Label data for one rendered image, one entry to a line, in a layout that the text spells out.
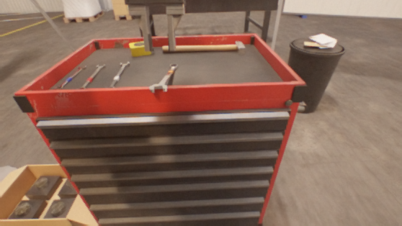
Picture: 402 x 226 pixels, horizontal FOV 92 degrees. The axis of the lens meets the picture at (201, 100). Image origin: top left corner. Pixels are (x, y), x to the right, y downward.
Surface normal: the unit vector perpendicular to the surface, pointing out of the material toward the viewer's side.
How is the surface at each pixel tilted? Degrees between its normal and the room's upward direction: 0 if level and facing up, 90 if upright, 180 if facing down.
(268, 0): 90
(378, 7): 90
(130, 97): 90
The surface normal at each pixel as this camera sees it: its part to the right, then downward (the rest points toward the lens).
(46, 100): 0.04, 0.55
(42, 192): -0.02, -0.83
